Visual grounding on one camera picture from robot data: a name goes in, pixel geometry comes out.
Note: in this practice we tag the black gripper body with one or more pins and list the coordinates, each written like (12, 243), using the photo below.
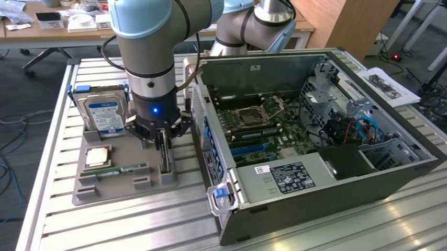
(156, 109)

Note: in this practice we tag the black graphics card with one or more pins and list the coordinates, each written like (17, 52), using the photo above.
(165, 159)

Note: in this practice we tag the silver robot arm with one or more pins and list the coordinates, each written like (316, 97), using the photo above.
(149, 52)

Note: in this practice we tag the hard disk blue label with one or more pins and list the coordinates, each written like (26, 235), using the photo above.
(104, 115)

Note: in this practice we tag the grey parts rack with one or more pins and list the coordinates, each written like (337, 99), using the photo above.
(125, 162)

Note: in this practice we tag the silver CPU chip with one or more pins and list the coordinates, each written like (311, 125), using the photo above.
(97, 157)

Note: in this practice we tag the green RAM stick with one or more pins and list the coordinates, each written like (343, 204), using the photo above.
(110, 171)
(255, 133)

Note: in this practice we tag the CPU socket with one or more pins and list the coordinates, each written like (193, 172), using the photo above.
(249, 116)

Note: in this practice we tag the blue expansion slot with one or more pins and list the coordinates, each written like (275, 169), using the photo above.
(247, 150)

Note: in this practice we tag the hard drive with blue caddy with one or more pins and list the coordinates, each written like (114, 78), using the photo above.
(82, 89)

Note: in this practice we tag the metal socket cover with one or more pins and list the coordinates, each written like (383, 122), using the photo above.
(272, 107)

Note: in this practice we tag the blue case latch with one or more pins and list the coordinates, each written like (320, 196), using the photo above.
(220, 194)

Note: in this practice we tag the green motherboard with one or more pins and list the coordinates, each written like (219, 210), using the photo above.
(293, 133)

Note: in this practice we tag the silver chipset heatsink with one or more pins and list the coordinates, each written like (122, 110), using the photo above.
(289, 153)

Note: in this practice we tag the grey power supply unit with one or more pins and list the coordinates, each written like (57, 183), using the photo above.
(265, 188)

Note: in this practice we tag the white paper pile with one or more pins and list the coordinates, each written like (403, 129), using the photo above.
(209, 28)

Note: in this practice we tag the plain white box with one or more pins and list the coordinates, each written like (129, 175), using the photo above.
(102, 22)

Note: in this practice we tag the flat white box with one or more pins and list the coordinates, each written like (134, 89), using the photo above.
(81, 29)

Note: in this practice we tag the black chair base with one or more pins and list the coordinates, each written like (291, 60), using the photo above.
(52, 50)

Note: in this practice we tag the metal drive cage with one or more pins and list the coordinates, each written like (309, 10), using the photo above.
(320, 104)

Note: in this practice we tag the white tape roll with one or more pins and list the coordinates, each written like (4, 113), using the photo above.
(80, 19)

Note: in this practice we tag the wooden desk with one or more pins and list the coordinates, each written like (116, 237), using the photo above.
(52, 36)

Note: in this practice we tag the white box black top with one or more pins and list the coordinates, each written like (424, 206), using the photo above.
(50, 23)

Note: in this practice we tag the grey cup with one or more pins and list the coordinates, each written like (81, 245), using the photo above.
(50, 3)

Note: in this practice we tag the white label card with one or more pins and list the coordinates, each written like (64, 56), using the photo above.
(17, 27)

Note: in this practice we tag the dark grey PC case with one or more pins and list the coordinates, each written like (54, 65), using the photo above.
(313, 217)

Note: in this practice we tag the clear plastic bag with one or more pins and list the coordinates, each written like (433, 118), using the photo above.
(13, 10)

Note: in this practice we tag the printed paper stack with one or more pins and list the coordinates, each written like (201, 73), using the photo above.
(387, 86)

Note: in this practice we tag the wooden cabinet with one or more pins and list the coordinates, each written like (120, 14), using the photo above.
(348, 26)

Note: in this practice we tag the metal disk bay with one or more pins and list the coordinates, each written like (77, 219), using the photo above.
(393, 154)

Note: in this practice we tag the power strip red light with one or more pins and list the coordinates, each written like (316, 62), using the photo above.
(396, 58)

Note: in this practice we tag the black tripod stand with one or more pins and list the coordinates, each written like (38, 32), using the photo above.
(431, 89)

